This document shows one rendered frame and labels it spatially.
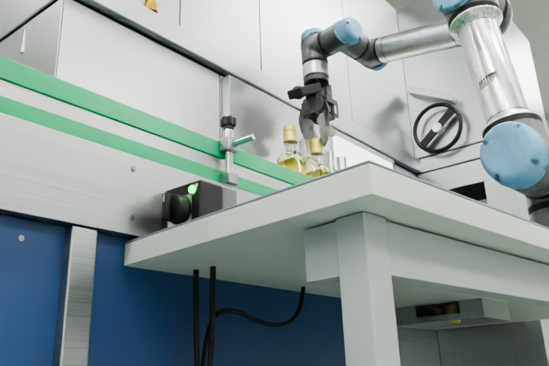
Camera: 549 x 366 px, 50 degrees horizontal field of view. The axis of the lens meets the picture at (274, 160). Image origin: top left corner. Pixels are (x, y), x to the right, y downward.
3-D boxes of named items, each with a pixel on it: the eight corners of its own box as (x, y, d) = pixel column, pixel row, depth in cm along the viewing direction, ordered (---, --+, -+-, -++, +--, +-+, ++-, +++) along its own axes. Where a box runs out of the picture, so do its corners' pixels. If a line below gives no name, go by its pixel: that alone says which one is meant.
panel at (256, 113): (396, 251, 212) (387, 162, 224) (404, 249, 210) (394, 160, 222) (221, 199, 146) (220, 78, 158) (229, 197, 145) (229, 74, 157)
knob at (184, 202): (170, 227, 88) (153, 224, 86) (171, 198, 90) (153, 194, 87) (191, 222, 85) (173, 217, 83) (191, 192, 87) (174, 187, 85)
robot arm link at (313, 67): (318, 56, 165) (295, 66, 169) (319, 71, 163) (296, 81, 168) (333, 67, 170) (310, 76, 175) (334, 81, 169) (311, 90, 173)
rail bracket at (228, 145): (230, 191, 106) (230, 123, 111) (261, 181, 102) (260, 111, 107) (215, 186, 103) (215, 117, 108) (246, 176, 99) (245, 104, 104)
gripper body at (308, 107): (340, 120, 165) (336, 82, 170) (323, 110, 159) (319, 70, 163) (317, 127, 170) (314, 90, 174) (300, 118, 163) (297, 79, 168)
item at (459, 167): (484, 225, 291) (458, 66, 322) (564, 210, 269) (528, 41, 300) (419, 196, 240) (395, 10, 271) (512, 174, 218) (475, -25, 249)
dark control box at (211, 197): (201, 252, 94) (202, 201, 97) (238, 243, 90) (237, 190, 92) (161, 243, 88) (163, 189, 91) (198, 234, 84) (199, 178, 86)
